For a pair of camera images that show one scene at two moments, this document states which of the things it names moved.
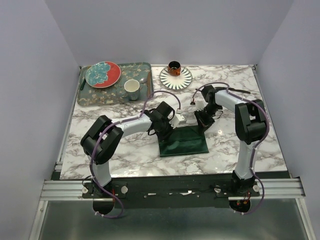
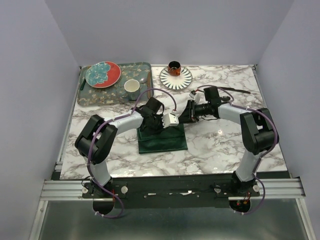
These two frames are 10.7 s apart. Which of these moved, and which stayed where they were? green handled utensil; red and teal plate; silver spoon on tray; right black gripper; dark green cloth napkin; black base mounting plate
Moved: dark green cloth napkin; right black gripper
Stayed: black base mounting plate; silver spoon on tray; green handled utensil; red and teal plate
